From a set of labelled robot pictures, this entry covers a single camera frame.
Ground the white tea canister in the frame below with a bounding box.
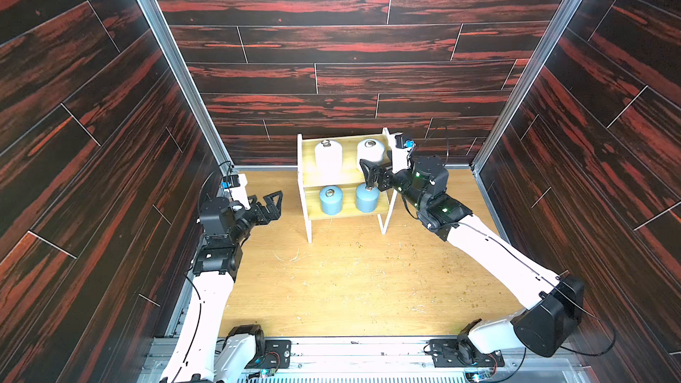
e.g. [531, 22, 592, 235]
[356, 138, 386, 168]
[314, 139, 343, 175]

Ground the blue tea canister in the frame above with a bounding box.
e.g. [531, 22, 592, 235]
[356, 183, 381, 213]
[319, 185, 343, 216]

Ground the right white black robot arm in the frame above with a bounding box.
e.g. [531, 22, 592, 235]
[359, 157, 585, 365]

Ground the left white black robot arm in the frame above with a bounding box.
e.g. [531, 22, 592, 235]
[161, 191, 283, 382]

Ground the white wooden two-tier shelf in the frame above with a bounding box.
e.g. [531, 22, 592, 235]
[297, 128, 397, 242]

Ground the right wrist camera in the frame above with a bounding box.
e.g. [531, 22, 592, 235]
[387, 132, 416, 173]

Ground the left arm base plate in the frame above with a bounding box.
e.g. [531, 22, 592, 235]
[247, 339, 292, 370]

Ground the aluminium front rail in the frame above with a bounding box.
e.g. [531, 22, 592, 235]
[138, 336, 593, 382]

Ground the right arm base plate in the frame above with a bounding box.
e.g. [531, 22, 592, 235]
[423, 338, 505, 369]

